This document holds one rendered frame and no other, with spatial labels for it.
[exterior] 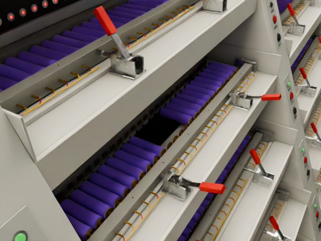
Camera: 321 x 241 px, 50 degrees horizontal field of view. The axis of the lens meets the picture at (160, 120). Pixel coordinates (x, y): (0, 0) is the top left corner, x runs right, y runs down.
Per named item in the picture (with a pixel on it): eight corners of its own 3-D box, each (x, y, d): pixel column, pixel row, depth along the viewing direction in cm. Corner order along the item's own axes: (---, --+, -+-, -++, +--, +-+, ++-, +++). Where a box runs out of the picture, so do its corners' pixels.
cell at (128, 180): (105, 169, 56) (138, 184, 53) (98, 177, 54) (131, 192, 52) (104, 161, 55) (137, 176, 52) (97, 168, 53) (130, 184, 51)
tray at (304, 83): (337, 55, 137) (347, 21, 129) (299, 138, 96) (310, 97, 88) (286, 45, 146) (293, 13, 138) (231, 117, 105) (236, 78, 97)
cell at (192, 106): (174, 103, 71) (203, 112, 68) (170, 107, 70) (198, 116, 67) (174, 95, 70) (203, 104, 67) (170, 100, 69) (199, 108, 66)
